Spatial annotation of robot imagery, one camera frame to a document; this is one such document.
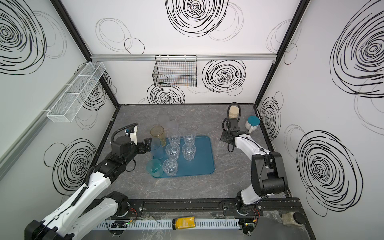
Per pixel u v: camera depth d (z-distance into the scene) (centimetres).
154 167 81
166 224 70
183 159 89
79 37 83
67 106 73
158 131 91
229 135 68
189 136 99
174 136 97
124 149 58
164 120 101
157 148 80
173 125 104
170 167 87
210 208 75
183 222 67
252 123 99
